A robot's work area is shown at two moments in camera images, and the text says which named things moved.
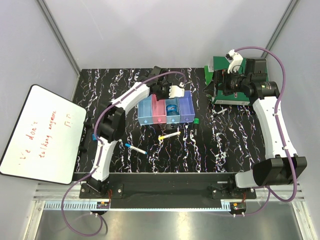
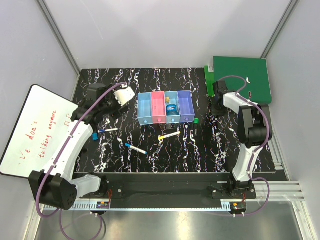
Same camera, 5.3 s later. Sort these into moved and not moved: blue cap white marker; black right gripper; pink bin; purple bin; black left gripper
Moved: black right gripper; black left gripper
Not moved: blue cap white marker; pink bin; purple bin
